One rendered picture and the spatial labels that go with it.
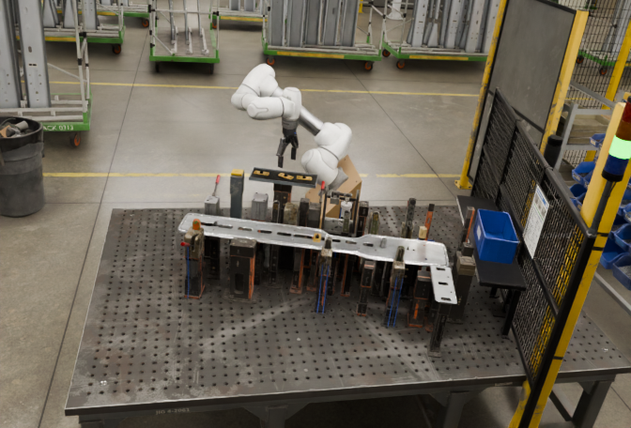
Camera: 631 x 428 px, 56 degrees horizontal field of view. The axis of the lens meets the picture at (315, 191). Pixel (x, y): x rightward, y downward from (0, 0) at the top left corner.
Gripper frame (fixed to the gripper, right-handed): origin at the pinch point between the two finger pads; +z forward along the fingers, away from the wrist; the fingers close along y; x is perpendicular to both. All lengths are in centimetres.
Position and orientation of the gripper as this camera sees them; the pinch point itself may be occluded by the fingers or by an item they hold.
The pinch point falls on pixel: (286, 161)
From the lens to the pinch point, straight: 325.0
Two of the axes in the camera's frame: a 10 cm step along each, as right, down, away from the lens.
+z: -0.9, 8.9, 4.5
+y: -4.8, 3.6, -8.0
